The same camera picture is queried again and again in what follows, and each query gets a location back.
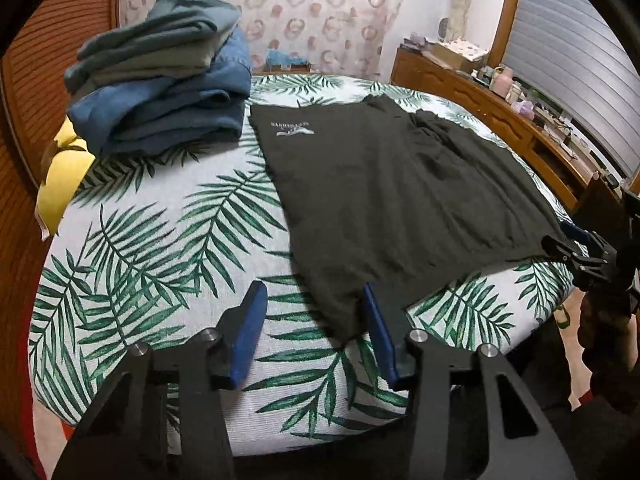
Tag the grey roller window blind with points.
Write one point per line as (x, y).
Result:
(567, 52)

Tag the black pants with white logo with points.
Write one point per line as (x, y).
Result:
(399, 202)

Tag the wooden slatted headboard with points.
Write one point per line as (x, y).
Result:
(39, 40)

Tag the folded grey-green pants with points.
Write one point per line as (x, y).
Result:
(178, 38)

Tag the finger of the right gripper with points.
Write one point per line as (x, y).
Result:
(568, 254)
(578, 234)

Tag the leaf print bed sheet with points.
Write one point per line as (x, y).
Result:
(154, 250)

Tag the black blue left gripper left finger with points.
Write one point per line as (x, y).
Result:
(238, 329)

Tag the yellow pillow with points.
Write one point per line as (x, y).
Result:
(64, 164)

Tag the folded blue denim jeans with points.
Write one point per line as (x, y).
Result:
(149, 116)

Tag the pink thermos jug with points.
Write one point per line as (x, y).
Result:
(502, 81)

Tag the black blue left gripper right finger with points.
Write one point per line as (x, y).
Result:
(388, 328)

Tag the cardboard box on cabinet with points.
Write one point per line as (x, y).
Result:
(460, 55)

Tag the wooden sideboard cabinet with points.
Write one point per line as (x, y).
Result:
(574, 190)

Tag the blue item in box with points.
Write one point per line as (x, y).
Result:
(279, 61)

